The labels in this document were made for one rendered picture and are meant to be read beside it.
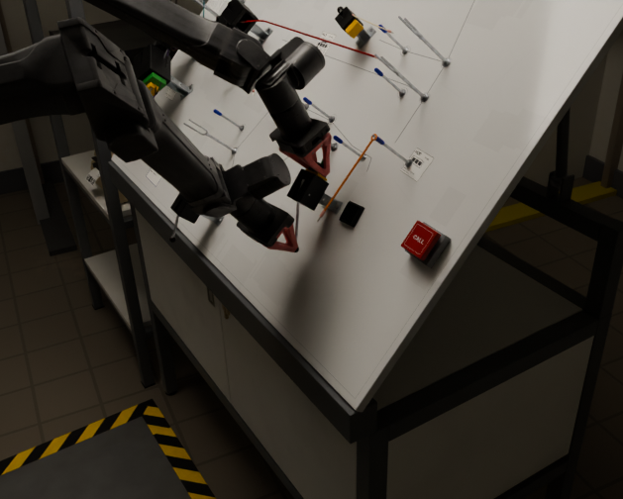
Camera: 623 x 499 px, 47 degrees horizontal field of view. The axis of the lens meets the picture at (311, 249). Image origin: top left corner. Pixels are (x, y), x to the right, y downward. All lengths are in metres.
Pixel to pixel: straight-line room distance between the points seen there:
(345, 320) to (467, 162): 0.33
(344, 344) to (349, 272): 0.13
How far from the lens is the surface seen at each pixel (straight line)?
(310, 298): 1.30
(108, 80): 0.73
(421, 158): 1.26
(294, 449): 1.58
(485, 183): 1.17
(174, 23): 1.22
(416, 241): 1.15
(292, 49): 1.25
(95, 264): 2.84
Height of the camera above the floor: 1.68
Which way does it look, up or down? 31 degrees down
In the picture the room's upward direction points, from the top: 2 degrees counter-clockwise
